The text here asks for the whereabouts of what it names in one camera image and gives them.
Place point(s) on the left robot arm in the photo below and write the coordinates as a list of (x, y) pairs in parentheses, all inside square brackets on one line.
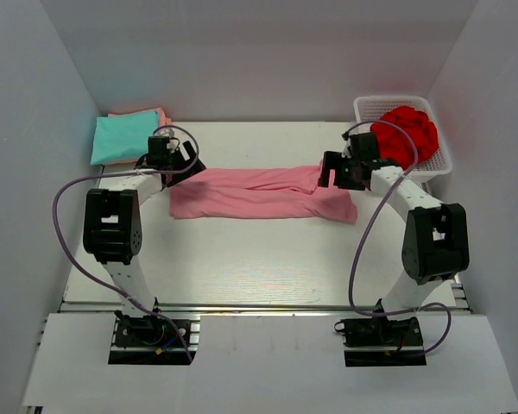
[(112, 231)]

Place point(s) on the folded salmon t shirt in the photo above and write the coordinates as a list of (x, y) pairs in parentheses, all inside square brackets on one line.
[(164, 121)]

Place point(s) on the red crumpled t shirt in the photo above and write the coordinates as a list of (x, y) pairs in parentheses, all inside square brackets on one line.
[(396, 146)]

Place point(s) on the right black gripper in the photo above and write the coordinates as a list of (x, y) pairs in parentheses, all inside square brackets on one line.
[(334, 160)]

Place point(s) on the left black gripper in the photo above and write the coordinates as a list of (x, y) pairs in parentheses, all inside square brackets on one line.
[(197, 166)]

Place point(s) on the white plastic basket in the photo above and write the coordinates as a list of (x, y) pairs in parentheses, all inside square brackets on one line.
[(370, 109)]

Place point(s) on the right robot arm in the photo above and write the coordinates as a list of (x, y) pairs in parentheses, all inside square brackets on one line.
[(435, 243)]

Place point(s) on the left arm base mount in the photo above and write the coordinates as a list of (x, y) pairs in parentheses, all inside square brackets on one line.
[(152, 341)]

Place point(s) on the folded teal t shirt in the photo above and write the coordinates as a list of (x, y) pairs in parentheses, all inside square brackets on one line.
[(123, 138)]

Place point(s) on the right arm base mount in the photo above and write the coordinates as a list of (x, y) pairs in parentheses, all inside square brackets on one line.
[(379, 342)]

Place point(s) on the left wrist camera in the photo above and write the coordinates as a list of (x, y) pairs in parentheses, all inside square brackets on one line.
[(164, 131)]

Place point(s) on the pink t shirt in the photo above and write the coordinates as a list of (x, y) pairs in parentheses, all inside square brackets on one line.
[(272, 193)]

